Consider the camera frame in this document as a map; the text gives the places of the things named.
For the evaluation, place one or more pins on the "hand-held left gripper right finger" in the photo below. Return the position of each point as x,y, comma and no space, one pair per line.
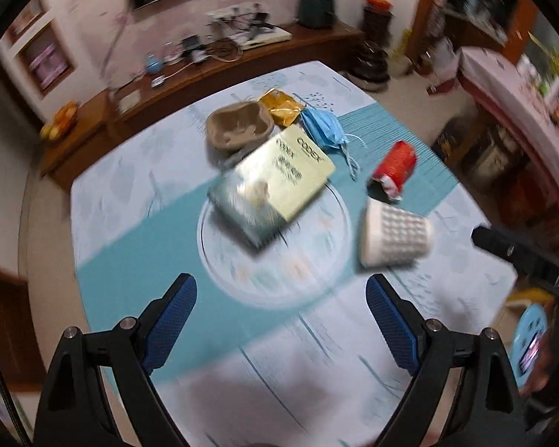
393,326

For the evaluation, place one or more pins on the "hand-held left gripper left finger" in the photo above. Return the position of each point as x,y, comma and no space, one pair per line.
170,326

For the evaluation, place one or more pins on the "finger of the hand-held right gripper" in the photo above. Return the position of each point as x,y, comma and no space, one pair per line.
498,244

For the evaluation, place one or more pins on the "checkered paper cup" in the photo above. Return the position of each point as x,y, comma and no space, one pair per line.
396,233

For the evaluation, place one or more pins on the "pale yellow box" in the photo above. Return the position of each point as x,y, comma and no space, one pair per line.
298,172

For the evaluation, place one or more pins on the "blue face mask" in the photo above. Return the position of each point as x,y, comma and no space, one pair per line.
323,125

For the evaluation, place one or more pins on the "brown pulp tray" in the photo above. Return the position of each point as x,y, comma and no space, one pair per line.
235,123

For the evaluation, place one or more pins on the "yellow snack packet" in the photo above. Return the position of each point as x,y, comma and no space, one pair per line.
282,105

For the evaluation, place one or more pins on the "light blue round object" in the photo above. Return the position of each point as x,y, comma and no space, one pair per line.
528,330

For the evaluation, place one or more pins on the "tree print tablecloth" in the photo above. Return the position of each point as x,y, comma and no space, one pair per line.
167,242

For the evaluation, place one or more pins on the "silver cooking pot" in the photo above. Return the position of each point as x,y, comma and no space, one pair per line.
494,153

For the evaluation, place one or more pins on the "pink covered furniture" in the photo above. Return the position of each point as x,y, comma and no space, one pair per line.
517,102

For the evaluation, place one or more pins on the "brown wooden door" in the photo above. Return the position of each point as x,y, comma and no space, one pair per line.
4,326

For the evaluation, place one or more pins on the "dark brown pot stack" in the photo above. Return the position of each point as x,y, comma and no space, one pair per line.
370,67

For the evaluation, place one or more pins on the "wooden television cabinet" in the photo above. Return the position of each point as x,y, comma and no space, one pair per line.
121,111

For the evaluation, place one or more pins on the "fruit bowl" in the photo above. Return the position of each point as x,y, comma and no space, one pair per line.
60,121

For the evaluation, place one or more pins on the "blue teapot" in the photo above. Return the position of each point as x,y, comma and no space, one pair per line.
153,64

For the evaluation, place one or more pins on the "pink dumbbell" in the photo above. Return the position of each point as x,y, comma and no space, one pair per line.
52,77
46,57

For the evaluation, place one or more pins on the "dark green toaster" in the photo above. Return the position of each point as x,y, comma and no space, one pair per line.
316,9

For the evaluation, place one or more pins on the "white set-top box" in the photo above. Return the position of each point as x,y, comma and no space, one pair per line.
265,37

